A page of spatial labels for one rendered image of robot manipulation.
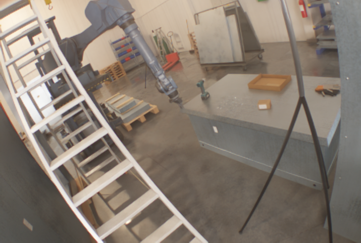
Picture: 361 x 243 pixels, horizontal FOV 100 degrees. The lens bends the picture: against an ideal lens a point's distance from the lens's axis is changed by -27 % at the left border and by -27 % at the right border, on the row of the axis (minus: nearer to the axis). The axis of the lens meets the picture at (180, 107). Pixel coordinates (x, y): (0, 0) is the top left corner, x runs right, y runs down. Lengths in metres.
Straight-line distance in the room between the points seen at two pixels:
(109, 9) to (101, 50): 10.44
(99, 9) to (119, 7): 0.21
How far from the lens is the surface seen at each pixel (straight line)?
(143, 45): 2.26
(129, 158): 1.16
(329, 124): 1.66
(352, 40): 0.87
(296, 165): 1.93
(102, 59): 12.65
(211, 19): 5.29
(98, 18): 2.28
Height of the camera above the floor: 1.63
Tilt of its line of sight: 23 degrees down
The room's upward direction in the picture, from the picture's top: 23 degrees counter-clockwise
